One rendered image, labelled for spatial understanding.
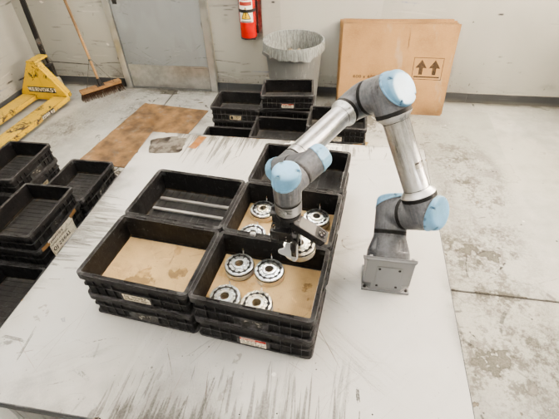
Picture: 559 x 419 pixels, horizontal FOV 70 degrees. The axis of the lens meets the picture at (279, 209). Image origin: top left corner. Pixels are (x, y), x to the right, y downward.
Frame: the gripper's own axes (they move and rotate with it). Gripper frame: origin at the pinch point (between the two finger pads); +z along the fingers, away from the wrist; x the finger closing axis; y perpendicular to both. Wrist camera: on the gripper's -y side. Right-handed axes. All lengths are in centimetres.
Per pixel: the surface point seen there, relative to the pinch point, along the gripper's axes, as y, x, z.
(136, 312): 54, 21, 21
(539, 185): -146, -181, 125
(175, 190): 64, -37, 22
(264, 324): 6.6, 20.3, 11.7
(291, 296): 1.3, 6.6, 16.4
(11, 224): 165, -24, 54
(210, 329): 25.7, 21.6, 21.5
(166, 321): 43, 21, 24
